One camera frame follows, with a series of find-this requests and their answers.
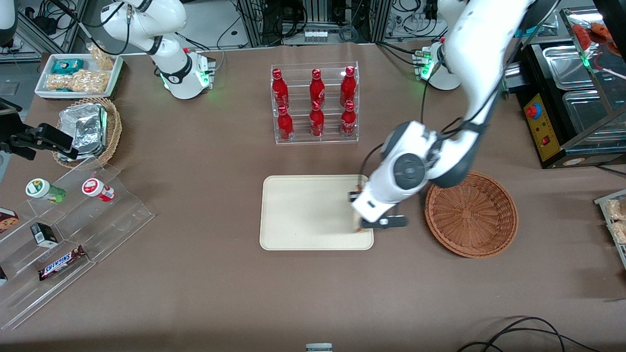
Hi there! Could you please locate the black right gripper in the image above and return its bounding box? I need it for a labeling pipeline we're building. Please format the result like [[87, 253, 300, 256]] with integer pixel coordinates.
[[0, 98, 79, 161]]

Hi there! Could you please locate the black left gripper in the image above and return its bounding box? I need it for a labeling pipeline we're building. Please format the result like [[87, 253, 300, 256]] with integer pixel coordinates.
[[348, 191, 408, 230]]

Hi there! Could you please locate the triangular sandwich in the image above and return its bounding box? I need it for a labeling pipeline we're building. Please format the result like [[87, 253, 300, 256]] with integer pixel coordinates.
[[355, 184, 368, 234]]

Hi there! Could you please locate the beige rectangular tray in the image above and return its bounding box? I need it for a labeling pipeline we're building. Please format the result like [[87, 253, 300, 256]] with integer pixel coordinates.
[[259, 175, 375, 251]]

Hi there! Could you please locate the light tan wicker basket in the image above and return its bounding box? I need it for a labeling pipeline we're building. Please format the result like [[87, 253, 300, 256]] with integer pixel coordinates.
[[51, 97, 123, 170]]

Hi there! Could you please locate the white rectangular snack tray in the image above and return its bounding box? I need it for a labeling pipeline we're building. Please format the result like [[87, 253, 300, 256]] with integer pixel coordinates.
[[34, 53, 124, 100]]

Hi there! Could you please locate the round brown wicker basket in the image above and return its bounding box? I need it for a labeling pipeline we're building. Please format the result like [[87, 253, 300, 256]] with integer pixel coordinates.
[[424, 170, 519, 259]]

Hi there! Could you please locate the grey tray with pastries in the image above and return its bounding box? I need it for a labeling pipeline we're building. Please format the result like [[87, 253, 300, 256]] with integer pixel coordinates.
[[594, 189, 626, 270]]

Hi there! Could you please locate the silver foil wrapped package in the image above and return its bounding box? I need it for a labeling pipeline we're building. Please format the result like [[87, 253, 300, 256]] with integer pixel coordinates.
[[57, 103, 109, 162]]

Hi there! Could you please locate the green lidded drink cup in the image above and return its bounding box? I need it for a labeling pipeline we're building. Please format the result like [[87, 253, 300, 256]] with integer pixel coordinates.
[[25, 178, 67, 205]]

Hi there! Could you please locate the large clear peanut bag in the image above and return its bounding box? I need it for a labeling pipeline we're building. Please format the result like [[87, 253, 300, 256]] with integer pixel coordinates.
[[45, 69, 111, 94]]

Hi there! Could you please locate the red lidded drink cup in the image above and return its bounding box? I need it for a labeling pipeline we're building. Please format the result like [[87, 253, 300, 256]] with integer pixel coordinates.
[[81, 178, 116, 203]]

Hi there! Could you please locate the teal snack packet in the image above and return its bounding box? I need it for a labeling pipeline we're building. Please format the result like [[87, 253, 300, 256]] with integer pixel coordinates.
[[51, 59, 85, 76]]

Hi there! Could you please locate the red cola bottle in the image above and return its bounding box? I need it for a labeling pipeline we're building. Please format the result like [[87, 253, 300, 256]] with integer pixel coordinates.
[[340, 66, 357, 104], [340, 100, 357, 139], [271, 68, 290, 109], [277, 106, 294, 143], [309, 68, 326, 105], [309, 101, 326, 139]]

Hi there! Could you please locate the small clear peanut bag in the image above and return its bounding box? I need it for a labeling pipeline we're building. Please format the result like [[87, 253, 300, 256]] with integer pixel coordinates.
[[87, 43, 116, 71]]

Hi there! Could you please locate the brown cookie box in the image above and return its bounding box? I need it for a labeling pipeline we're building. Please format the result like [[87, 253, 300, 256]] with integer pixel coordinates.
[[0, 207, 20, 235]]

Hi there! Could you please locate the small black box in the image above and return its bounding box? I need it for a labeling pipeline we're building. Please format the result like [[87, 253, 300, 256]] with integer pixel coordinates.
[[30, 222, 60, 248]]

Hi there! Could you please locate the clear acrylic stepped stand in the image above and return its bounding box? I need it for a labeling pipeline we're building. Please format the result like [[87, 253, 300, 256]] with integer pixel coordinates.
[[0, 159, 156, 331]]

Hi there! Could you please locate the snickers chocolate bar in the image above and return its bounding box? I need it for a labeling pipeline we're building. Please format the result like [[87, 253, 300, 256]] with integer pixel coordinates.
[[38, 245, 88, 282]]

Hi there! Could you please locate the clear acrylic bottle rack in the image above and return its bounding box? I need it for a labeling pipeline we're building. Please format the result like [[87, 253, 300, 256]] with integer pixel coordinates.
[[270, 61, 359, 145]]

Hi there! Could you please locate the black food warmer appliance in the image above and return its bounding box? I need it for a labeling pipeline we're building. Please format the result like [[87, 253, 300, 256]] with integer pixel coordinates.
[[504, 39, 626, 170]]

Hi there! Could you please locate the steel pan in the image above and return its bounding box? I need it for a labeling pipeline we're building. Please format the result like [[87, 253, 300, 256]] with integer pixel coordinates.
[[542, 45, 596, 91], [561, 90, 626, 148]]

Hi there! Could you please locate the black floor cable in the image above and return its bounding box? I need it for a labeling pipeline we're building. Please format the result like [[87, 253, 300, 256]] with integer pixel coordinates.
[[457, 316, 603, 352]]

